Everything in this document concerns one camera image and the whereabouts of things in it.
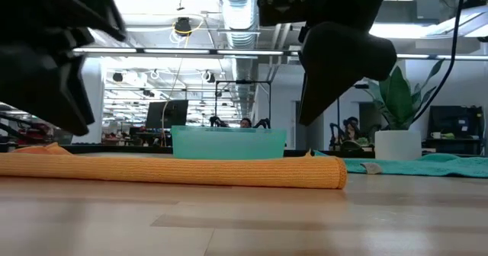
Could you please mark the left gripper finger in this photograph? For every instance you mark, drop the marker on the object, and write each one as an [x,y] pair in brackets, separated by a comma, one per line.
[45,92]

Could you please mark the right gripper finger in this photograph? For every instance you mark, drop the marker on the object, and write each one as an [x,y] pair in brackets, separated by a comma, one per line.
[335,61]

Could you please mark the teal microfiber towel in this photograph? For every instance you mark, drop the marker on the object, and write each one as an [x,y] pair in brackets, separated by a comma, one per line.
[419,166]

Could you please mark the orange microfiber towel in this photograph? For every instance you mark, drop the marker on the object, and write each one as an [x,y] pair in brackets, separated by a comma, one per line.
[190,170]

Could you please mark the translucent teal plastic basket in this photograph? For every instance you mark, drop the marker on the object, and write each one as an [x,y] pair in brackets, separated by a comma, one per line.
[228,143]

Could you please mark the white pillar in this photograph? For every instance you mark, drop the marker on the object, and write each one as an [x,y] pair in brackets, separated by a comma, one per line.
[93,103]

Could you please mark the person with headphones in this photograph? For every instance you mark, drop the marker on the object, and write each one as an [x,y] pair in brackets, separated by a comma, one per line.
[350,128]

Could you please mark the green plant in white pot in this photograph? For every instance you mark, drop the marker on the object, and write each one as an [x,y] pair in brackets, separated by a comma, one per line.
[398,145]

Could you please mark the black background monitor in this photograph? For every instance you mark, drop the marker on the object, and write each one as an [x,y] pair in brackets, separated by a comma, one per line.
[167,113]

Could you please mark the white mug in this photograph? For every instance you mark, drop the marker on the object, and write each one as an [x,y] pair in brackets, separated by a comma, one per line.
[435,135]

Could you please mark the overhead LED light bar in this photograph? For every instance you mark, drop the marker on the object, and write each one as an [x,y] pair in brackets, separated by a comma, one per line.
[175,51]

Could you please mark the black shelf unit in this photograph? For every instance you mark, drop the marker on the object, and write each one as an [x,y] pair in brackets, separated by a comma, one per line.
[457,122]

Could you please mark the silver ventilation duct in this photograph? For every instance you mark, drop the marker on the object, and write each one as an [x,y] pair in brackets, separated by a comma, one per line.
[240,27]

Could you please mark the black metal table frame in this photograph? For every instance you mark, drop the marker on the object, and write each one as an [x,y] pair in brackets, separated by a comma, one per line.
[114,148]

